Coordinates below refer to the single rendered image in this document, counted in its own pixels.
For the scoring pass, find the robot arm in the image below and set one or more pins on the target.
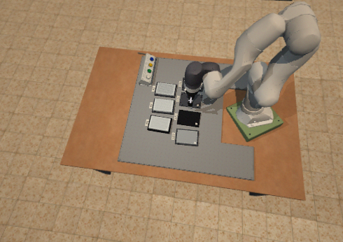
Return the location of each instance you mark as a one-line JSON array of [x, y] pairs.
[[298, 26]]

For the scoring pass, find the grey button panel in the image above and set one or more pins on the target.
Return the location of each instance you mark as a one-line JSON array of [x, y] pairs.
[[147, 70]]

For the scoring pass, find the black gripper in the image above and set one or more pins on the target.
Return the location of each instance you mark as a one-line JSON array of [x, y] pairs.
[[191, 96]]

